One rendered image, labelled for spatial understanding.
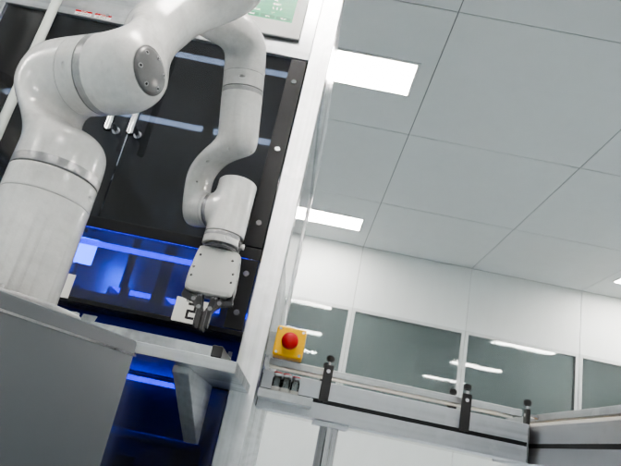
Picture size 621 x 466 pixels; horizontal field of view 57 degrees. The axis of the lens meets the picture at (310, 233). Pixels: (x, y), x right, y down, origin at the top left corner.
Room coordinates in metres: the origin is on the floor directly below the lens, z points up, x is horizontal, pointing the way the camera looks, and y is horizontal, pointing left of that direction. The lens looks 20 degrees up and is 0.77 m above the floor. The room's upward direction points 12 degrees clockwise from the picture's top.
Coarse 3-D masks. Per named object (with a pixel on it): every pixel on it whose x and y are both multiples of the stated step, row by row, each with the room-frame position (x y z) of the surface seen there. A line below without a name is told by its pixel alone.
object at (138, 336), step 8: (104, 328) 1.13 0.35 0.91; (112, 328) 1.13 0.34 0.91; (120, 328) 1.13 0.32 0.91; (128, 336) 1.13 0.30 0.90; (136, 336) 1.13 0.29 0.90; (144, 336) 1.13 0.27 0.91; (152, 336) 1.13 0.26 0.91; (160, 336) 1.13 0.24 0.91; (160, 344) 1.13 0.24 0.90; (168, 344) 1.13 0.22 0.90; (176, 344) 1.13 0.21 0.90; (184, 344) 1.13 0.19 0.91; (192, 344) 1.13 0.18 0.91; (200, 344) 1.13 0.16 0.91; (200, 352) 1.13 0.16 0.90; (208, 352) 1.13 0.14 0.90
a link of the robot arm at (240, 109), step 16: (224, 96) 1.07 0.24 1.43; (240, 96) 1.05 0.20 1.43; (256, 96) 1.06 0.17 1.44; (224, 112) 1.07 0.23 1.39; (240, 112) 1.06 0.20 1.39; (256, 112) 1.08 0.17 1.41; (224, 128) 1.08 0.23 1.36; (240, 128) 1.07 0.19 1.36; (256, 128) 1.09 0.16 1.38; (224, 144) 1.09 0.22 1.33; (240, 144) 1.08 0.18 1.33; (256, 144) 1.11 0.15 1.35; (208, 160) 1.13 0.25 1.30; (224, 160) 1.13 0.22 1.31; (192, 176) 1.14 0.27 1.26; (208, 176) 1.16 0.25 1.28; (192, 192) 1.15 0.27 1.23; (208, 192) 1.19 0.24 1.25; (192, 208) 1.16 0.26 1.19; (192, 224) 1.19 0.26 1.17
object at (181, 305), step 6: (180, 300) 1.39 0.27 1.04; (186, 300) 1.39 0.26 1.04; (180, 306) 1.39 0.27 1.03; (186, 306) 1.39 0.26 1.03; (192, 306) 1.39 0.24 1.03; (204, 306) 1.39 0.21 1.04; (174, 312) 1.39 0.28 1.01; (180, 312) 1.39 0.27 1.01; (174, 318) 1.39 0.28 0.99; (180, 318) 1.39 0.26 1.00
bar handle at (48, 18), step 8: (56, 0) 1.33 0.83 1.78; (48, 8) 1.33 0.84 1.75; (56, 8) 1.34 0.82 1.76; (48, 16) 1.33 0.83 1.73; (48, 24) 1.34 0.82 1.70; (40, 32) 1.33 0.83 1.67; (40, 40) 1.34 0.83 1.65; (8, 96) 1.33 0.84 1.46; (16, 96) 1.34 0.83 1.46; (8, 104) 1.33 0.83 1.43; (16, 104) 1.35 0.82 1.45; (8, 112) 1.34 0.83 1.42; (0, 120) 1.33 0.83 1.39; (8, 120) 1.35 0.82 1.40; (0, 128) 1.34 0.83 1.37; (0, 136) 1.34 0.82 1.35
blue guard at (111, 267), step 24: (96, 240) 1.40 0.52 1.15; (120, 240) 1.40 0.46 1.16; (144, 240) 1.39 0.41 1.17; (72, 264) 1.40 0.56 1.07; (96, 264) 1.40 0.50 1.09; (120, 264) 1.40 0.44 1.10; (144, 264) 1.39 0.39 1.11; (168, 264) 1.39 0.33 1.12; (72, 288) 1.40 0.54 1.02; (96, 288) 1.40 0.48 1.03; (120, 288) 1.39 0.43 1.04; (144, 288) 1.39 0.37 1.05; (168, 288) 1.39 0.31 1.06; (168, 312) 1.39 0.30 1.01; (216, 312) 1.39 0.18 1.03
